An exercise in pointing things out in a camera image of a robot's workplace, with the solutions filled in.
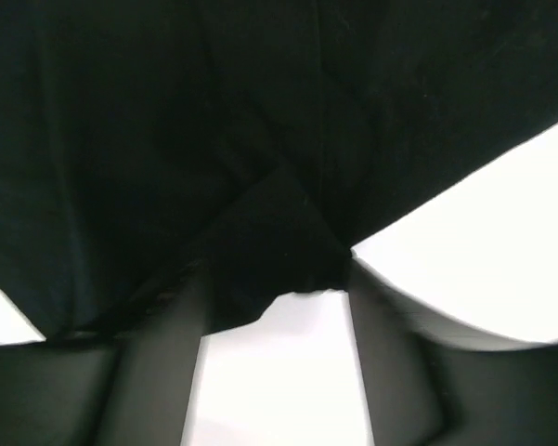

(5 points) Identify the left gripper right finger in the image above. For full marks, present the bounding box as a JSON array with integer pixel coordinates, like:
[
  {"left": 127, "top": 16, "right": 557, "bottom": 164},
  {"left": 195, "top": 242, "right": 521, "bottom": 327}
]
[{"left": 348, "top": 261, "right": 558, "bottom": 445}]

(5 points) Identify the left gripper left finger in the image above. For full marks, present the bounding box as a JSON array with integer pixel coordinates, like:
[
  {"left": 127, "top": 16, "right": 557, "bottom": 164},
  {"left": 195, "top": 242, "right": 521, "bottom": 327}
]
[{"left": 0, "top": 271, "right": 213, "bottom": 445}]

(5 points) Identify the black t shirt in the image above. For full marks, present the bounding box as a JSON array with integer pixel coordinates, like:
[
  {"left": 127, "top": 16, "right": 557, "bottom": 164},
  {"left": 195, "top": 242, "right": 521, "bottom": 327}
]
[{"left": 0, "top": 1, "right": 558, "bottom": 337}]

